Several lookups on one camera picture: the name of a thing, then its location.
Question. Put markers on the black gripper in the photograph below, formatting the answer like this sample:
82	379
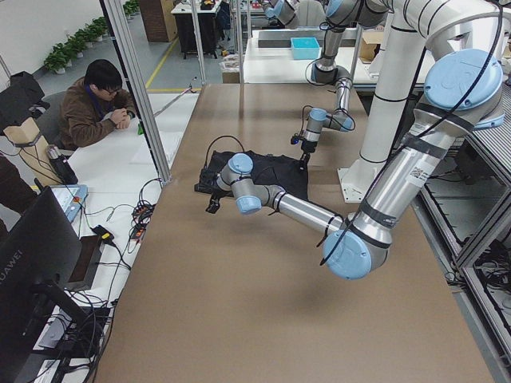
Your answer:
306	147
215	196

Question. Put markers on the black graphic t-shirt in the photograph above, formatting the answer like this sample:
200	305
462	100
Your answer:
267	170

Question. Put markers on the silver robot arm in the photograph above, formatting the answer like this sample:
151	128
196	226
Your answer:
339	16
462	91

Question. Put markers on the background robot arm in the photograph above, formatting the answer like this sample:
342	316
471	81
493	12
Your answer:
286	11

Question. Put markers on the red black power strip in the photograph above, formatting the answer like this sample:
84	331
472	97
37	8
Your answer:
137	232

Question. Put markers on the black power adapter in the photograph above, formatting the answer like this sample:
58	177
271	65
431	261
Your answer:
105	235

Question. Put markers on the blue plastic bin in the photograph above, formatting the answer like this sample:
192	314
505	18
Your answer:
306	48

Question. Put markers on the teach pendant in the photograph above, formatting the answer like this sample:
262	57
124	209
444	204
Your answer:
71	198

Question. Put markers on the cardboard box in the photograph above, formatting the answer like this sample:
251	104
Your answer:
370	45

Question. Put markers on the seated person brown jacket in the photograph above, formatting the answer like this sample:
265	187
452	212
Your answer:
94	106

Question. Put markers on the black thermos bottle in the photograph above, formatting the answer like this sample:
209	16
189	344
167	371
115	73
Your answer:
60	165

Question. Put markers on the aluminium equipment rack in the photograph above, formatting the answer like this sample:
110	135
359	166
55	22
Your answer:
465	211

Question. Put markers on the black Huawei monitor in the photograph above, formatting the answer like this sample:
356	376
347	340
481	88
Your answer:
37	260

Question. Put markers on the potted green plants row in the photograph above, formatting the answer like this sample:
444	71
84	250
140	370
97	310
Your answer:
62	54

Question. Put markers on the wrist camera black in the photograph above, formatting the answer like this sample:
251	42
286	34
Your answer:
208	178
295	139

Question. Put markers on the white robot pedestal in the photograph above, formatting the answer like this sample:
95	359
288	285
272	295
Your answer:
440	27

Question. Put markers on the aluminium frame post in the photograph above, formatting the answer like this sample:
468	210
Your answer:
118	27

